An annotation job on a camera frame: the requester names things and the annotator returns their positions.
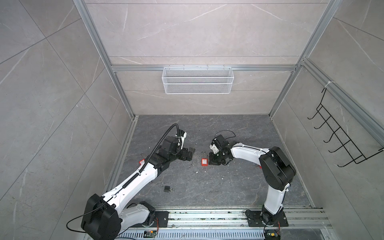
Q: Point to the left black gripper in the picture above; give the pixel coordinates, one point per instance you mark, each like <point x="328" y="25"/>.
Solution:
<point x="185" y="156"/>

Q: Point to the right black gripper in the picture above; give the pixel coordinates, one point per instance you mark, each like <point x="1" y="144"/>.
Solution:
<point x="211" y="160"/>

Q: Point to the red padlock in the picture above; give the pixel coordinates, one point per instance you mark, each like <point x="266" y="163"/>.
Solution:
<point x="143" y="159"/>
<point x="204" y="159"/>

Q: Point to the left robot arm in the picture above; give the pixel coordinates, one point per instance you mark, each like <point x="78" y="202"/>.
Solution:
<point x="107" y="216"/>

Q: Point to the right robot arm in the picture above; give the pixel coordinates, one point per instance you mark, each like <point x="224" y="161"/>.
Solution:
<point x="277" y="169"/>

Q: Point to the small black padlock near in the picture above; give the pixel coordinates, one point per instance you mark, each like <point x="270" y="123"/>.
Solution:
<point x="167" y="189"/>

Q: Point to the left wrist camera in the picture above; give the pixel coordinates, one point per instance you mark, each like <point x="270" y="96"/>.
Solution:
<point x="181" y="135"/>

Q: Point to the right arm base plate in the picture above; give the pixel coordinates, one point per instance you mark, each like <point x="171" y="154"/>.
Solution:
<point x="265" y="218"/>

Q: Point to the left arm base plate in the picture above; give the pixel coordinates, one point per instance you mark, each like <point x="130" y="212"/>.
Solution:
<point x="160" y="219"/>

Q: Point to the white wire mesh basket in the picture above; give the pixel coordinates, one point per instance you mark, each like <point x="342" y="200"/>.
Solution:
<point x="197" y="80"/>

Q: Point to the white slotted cable duct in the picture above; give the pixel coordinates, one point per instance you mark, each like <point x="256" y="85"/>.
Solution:
<point x="222" y="234"/>

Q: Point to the aluminium mounting rail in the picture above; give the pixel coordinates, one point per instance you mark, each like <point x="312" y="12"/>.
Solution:
<point x="294" y="217"/>

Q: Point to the black wire hook rack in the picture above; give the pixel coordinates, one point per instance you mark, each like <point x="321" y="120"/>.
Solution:
<point x="344" y="140"/>

